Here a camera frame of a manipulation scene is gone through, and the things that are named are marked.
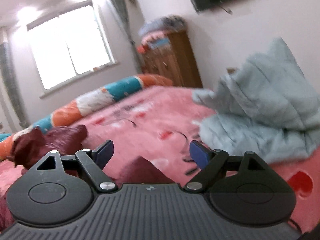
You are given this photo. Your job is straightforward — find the folded blankets on dresser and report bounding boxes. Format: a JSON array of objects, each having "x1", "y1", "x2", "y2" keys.
[{"x1": 136, "y1": 15, "x2": 187, "y2": 54}]

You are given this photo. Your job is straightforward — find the grey checked curtain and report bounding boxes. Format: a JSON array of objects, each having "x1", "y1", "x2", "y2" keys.
[{"x1": 107, "y1": 0, "x2": 142, "y2": 74}]

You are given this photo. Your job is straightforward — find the bright window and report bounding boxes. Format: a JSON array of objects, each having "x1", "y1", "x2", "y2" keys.
[{"x1": 27, "y1": 0, "x2": 117, "y2": 92}]

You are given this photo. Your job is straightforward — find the wooden dresser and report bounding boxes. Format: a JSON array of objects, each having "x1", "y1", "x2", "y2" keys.
[{"x1": 142, "y1": 31, "x2": 203, "y2": 88}]

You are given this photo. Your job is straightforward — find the light blue down jacket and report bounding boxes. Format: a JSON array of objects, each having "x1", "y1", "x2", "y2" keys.
[{"x1": 192, "y1": 38, "x2": 319, "y2": 164}]

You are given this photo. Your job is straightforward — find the colourful rolled quilt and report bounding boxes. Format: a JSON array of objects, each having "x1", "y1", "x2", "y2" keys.
[{"x1": 1, "y1": 74, "x2": 173, "y2": 160}]

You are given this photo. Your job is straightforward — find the maroon down jacket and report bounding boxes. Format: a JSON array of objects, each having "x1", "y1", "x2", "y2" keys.
[{"x1": 7, "y1": 125, "x2": 174, "y2": 186}]

